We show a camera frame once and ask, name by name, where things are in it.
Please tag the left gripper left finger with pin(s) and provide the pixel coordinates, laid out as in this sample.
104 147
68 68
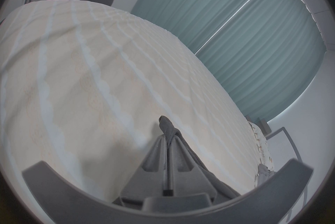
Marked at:
146 183

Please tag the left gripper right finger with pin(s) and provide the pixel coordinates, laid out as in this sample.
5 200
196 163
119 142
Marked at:
188 183

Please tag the black T-shirt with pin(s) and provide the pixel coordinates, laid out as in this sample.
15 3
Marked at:
165 125

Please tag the pile of clothes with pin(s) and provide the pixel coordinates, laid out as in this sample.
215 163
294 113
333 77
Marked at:
263 176

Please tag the white printed pillow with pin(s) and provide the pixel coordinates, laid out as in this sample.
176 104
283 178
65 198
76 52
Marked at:
263 144

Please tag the grey bedside table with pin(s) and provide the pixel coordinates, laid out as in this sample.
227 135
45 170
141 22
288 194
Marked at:
264 126

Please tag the bed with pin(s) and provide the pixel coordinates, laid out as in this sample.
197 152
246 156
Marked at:
104 74

